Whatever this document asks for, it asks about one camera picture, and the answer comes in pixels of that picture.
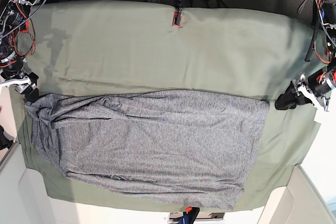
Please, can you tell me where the grey heathered T-shirt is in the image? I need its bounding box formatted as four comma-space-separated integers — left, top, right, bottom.
26, 90, 269, 210

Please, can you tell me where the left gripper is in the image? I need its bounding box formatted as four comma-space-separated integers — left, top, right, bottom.
275, 65, 335, 110

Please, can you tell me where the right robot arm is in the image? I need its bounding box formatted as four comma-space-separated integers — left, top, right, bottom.
1, 0, 46, 103

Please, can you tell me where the green table cloth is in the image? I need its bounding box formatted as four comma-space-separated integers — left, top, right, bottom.
10, 1, 322, 212

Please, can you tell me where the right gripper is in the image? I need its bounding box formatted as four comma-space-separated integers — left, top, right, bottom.
1, 58, 39, 103

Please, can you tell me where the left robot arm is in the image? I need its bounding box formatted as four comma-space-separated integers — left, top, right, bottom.
275, 0, 335, 111

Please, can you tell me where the top centre blue clamp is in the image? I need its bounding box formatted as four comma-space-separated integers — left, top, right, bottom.
172, 0, 183, 27

